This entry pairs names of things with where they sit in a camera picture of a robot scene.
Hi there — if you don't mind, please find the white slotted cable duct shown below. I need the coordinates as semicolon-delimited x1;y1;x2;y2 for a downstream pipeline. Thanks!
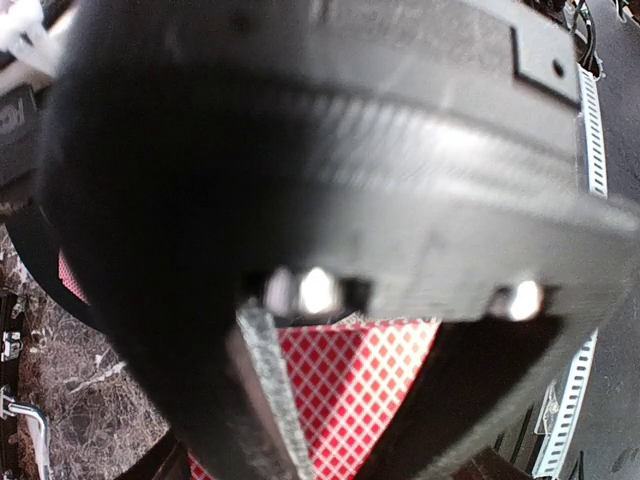
530;64;609;476

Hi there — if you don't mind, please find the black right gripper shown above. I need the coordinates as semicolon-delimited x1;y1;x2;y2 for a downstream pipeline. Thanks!
39;1;639;479

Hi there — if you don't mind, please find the round black poker mat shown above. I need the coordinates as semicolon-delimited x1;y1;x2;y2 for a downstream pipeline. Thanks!
5;204;102;332

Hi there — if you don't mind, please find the red playing card deck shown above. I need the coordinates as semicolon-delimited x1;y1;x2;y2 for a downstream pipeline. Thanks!
187;319;442;480

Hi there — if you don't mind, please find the black poker chip case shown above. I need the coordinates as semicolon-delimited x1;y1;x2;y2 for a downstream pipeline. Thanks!
1;289;50;479

